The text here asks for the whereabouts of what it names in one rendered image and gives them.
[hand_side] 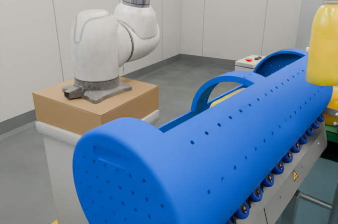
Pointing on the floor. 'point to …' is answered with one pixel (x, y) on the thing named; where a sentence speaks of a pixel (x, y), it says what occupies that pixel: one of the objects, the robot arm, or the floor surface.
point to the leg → (290, 210)
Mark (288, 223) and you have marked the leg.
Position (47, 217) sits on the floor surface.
